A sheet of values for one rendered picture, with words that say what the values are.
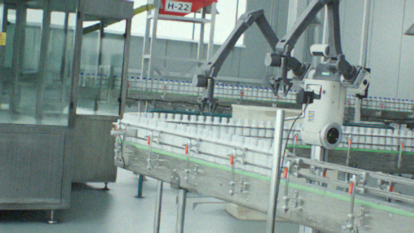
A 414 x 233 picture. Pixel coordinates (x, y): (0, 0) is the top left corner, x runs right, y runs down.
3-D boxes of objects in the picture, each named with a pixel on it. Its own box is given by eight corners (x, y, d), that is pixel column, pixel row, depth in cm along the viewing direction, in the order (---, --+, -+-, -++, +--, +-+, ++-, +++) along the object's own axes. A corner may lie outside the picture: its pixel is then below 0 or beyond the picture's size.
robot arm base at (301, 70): (302, 80, 482) (311, 64, 485) (294, 73, 478) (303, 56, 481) (293, 79, 490) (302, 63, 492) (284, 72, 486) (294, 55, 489)
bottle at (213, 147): (221, 162, 445) (224, 132, 444) (212, 162, 442) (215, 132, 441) (215, 160, 450) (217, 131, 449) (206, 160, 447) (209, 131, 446)
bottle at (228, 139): (218, 164, 434) (220, 133, 434) (223, 163, 440) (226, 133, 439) (228, 166, 432) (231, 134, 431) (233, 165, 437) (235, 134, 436)
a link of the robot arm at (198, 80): (218, 67, 450) (209, 66, 457) (200, 65, 444) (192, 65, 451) (216, 88, 450) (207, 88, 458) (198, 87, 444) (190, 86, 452)
